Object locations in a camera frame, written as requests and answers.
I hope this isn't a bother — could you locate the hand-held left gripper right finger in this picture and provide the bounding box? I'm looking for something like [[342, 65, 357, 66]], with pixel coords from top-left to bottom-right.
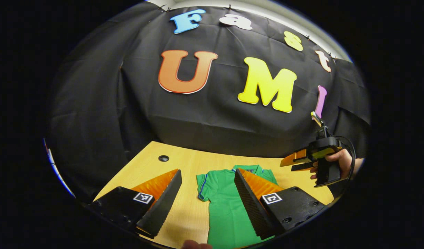
[[234, 168, 327, 240]]

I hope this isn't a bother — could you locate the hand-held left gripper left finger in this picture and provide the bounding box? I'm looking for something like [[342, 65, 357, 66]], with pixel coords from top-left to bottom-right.
[[87, 169, 183, 240]]

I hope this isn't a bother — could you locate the green T-shirt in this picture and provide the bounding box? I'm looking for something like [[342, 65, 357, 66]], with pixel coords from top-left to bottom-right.
[[196, 165, 279, 249]]

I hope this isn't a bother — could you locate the black backdrop cloth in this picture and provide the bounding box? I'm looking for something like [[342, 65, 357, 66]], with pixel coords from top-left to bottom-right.
[[46, 2, 371, 204]]

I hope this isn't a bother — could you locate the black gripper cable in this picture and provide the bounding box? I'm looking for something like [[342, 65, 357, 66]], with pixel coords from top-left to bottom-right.
[[336, 136, 356, 182]]

